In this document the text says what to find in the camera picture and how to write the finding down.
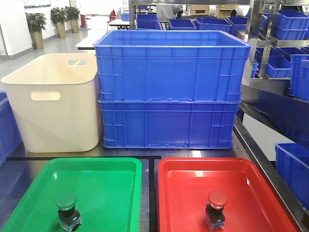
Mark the red mushroom push button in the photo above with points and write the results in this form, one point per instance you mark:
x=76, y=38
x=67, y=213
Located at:
x=214, y=216

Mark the blue crate lower stacked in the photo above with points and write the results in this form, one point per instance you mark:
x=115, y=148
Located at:
x=150, y=124

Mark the blue crate stacked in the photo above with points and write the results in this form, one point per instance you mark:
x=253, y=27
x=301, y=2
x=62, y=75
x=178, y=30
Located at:
x=150, y=124
x=171, y=65

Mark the blue crate upper stacked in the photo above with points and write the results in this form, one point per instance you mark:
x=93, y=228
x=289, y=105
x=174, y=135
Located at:
x=171, y=65

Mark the red plastic tray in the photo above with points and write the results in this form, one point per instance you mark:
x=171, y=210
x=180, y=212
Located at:
x=184, y=185

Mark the green plastic tray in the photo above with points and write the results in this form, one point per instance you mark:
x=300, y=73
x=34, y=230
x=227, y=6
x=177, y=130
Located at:
x=107, y=189

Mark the cream plastic storage basket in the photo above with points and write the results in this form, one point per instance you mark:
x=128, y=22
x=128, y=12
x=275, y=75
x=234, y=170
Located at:
x=54, y=102

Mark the green mushroom push button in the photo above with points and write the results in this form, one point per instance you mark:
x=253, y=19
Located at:
x=69, y=217

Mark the potted plant background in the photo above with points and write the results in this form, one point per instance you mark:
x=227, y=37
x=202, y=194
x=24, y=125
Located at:
x=36, y=23

